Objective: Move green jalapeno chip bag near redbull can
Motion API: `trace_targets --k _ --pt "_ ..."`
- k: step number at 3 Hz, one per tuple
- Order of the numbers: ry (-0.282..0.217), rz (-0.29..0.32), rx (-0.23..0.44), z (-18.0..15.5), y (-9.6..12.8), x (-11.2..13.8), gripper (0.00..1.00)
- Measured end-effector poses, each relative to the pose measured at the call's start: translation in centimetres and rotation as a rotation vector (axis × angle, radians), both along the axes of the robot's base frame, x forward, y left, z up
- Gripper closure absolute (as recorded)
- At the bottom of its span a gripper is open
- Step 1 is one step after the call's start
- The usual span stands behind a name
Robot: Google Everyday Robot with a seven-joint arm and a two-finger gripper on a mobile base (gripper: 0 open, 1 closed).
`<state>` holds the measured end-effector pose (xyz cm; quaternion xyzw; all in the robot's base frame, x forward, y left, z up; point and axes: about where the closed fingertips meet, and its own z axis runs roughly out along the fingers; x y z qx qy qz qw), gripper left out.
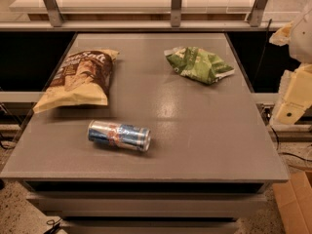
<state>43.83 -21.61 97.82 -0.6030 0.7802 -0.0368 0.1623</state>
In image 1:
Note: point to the brown sea salt chip bag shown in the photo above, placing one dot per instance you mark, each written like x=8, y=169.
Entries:
x=82, y=78

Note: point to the blue silver redbull can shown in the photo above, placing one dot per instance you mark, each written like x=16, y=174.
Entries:
x=119, y=135

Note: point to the cardboard box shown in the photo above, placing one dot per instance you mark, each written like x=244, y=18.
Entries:
x=294, y=200

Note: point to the grey drawer cabinet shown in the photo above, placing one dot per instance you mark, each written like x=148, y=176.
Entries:
x=145, y=207

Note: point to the green jalapeno chip bag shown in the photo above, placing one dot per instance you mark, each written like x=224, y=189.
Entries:
x=198, y=64

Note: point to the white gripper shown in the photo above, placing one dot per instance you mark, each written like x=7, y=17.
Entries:
x=302, y=38

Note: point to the metal frame rail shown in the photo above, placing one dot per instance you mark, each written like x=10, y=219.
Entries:
x=163, y=15

